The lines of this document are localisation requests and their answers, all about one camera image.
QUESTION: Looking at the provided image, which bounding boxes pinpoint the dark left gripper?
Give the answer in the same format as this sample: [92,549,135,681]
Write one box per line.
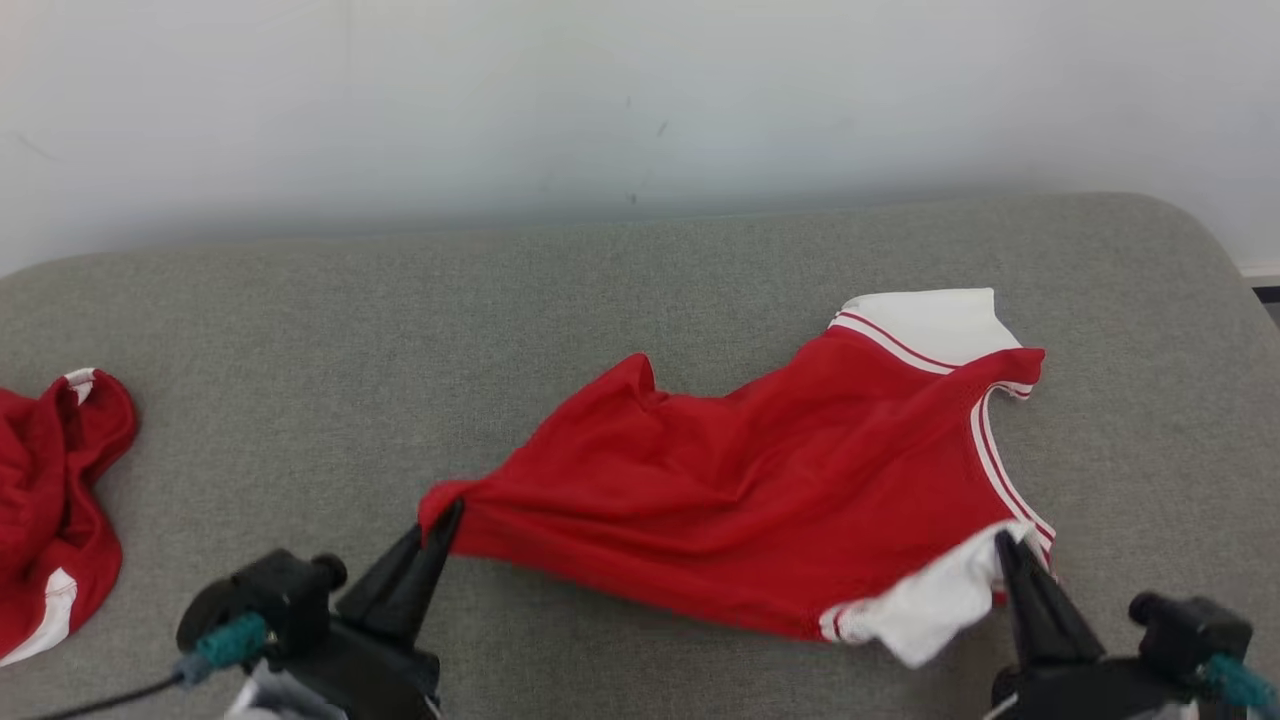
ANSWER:
[268,499,466,720]

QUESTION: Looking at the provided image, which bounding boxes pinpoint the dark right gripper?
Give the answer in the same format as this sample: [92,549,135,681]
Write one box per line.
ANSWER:
[985,532,1207,720]

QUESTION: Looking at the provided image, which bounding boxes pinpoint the red basketball jersey with lettering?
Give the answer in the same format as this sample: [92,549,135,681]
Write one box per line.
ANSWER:
[418,288,1059,669]

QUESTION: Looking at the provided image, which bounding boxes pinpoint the red shorts with white stripes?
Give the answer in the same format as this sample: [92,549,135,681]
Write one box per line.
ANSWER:
[0,367,139,667]

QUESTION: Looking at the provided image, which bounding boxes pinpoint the black left cable teal plug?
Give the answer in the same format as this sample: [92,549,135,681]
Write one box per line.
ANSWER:
[28,612,271,720]

